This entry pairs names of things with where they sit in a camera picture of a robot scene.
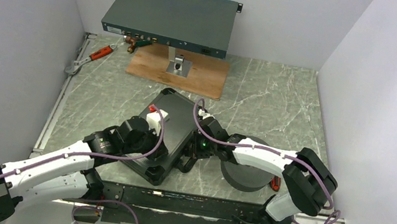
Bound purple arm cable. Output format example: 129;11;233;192
177;97;356;224
0;79;170;224

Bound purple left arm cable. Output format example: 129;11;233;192
0;79;170;224

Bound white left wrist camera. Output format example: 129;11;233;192
146;105;169;136

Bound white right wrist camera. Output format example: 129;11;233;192
197;108;214;120

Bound metal stand bracket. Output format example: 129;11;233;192
166;46;192;78

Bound dark rack mount device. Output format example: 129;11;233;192
101;0;243;59

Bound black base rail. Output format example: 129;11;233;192
73;180;292;224

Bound wooden board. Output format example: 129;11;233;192
126;44;230;100

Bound copper green connectors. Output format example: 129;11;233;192
124;36;152;54

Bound red handled tool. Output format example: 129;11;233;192
89;44;117;61

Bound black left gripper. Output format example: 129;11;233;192
121;120;172;163

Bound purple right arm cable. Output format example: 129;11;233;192
177;97;356;224

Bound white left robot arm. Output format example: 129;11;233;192
0;110;166;222

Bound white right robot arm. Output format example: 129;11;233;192
193;111;338;224

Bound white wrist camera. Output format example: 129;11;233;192
146;105;169;136
197;108;214;120

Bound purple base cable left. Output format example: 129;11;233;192
69;193;144;224

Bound black poker set case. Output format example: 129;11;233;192
123;88;200;186

